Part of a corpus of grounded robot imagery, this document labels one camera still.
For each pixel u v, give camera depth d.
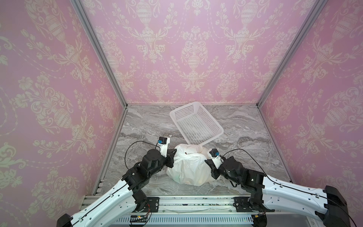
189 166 0.72
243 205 0.73
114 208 0.57
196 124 1.08
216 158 0.63
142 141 1.00
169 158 0.64
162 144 0.64
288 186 0.49
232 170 0.55
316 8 0.69
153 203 0.75
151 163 0.54
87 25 0.76
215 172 0.66
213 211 0.73
